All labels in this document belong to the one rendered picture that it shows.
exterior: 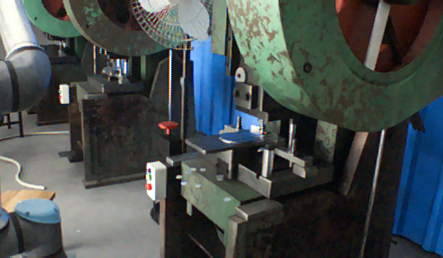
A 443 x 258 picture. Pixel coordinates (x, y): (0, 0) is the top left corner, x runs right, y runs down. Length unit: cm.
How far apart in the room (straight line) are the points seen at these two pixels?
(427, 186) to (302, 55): 167
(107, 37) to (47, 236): 158
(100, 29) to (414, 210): 211
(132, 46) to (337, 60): 180
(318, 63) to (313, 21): 9
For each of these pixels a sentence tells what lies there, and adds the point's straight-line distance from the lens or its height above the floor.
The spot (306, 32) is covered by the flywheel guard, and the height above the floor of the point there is 117.
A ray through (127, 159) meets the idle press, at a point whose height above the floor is 14.
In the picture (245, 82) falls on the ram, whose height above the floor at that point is 98.
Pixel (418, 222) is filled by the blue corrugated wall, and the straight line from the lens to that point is 249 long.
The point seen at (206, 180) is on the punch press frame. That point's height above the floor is 64.
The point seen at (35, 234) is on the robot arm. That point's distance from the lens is 116.
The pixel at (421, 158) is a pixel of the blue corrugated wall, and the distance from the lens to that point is 239.
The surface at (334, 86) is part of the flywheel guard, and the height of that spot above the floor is 105.
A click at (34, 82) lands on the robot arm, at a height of 104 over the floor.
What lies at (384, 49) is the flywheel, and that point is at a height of 113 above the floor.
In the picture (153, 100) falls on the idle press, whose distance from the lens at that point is 289.
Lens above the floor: 120
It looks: 16 degrees down
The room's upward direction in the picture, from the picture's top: 3 degrees clockwise
